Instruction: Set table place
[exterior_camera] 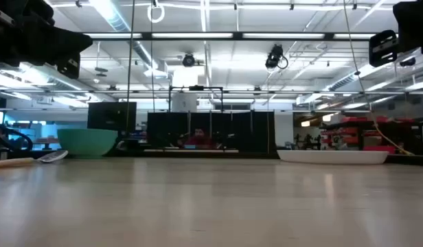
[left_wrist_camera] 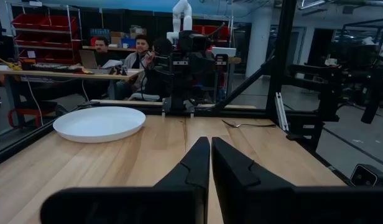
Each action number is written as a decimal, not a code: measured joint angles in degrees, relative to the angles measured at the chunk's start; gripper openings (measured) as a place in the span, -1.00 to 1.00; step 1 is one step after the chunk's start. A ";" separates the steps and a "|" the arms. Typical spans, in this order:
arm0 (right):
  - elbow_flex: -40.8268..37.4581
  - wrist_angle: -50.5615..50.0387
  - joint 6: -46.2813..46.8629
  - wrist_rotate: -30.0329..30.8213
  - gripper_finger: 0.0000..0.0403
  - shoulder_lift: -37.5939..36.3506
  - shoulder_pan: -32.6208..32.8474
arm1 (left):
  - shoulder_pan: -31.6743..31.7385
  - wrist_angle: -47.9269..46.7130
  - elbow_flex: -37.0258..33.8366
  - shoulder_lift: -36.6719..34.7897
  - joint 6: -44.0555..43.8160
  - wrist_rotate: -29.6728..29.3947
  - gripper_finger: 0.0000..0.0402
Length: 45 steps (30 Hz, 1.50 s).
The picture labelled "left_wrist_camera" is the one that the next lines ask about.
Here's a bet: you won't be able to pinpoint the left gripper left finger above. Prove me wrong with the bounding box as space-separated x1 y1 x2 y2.
40 136 211 224

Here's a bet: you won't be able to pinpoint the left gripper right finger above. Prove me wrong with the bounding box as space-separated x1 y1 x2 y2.
211 136 383 224

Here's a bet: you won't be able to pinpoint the fork with blue handle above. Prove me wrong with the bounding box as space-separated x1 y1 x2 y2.
221 119 277 129

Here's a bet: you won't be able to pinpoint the white box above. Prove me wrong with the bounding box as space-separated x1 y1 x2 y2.
211 46 238 58

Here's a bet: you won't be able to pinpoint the blue storage bin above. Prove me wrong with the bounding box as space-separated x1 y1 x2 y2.
121 37 137 49

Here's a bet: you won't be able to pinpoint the cardboard box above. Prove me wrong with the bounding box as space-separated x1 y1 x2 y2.
109 30 126 47

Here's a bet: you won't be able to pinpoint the white paper sheets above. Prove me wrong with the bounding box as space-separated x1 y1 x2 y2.
101 59 124 70

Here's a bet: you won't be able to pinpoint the white round plate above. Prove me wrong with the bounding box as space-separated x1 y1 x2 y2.
52 106 147 144

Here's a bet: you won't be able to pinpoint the grey laptop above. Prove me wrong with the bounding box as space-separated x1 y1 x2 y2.
78 49 101 70

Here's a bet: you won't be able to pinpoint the metal shelf rack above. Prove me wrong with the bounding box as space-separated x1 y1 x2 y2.
4 1 83 66

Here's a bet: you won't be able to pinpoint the red storage bin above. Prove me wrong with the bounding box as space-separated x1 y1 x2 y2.
14 32 47 47
44 34 81 50
40 15 78 32
11 13 44 29

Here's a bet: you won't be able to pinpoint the wooden desk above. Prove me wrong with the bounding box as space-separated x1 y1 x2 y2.
0 63 145 125

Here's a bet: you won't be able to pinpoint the red chair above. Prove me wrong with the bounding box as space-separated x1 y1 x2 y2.
7 101 68 129

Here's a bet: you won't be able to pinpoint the yellow tool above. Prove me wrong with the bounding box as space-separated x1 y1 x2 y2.
0 53 23 72

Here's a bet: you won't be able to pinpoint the white bar bracket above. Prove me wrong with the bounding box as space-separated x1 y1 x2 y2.
274 91 290 131

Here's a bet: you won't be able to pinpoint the black aluminium table frame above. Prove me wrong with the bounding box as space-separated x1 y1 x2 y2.
0 0 341 169

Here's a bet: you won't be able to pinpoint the small black camera box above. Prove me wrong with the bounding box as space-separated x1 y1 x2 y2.
349 164 383 187

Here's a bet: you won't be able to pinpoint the white cable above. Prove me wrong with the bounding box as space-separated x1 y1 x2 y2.
25 76 45 126

